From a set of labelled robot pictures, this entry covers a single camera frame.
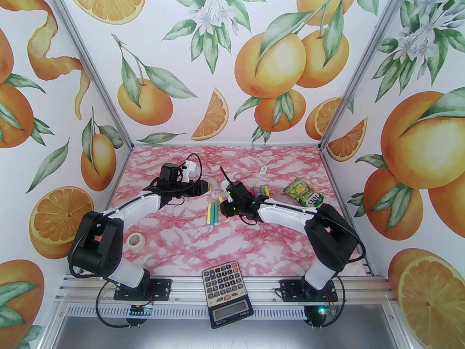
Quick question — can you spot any white masking tape roll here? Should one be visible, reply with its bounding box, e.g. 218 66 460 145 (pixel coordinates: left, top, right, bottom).
126 233 146 250

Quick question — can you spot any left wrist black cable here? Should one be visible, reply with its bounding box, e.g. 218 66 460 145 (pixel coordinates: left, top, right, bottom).
185 153 202 181

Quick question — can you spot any aluminium mounting rail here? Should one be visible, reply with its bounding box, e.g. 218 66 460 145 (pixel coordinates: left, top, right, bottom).
54 274 400 319

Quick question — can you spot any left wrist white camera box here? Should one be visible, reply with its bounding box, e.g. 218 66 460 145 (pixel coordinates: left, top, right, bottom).
181 160 197 181

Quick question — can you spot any black calculator with grey keys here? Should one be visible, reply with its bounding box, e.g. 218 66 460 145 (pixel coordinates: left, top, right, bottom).
202 261 254 330

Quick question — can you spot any aluminium frame post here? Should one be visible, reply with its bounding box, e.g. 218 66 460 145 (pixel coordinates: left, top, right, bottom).
318 0 415 150
43 0 134 150

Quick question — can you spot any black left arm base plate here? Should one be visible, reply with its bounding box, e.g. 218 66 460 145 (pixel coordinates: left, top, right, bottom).
114 278 172 301

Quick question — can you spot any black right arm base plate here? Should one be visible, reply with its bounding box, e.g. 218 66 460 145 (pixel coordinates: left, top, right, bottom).
279 280 338 302

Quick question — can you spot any green yellow juice pouch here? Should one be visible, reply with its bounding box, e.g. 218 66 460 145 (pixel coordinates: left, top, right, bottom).
283 177 324 207

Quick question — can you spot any left base black cable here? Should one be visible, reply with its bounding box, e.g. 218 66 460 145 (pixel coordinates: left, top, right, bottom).
94 279 155 329

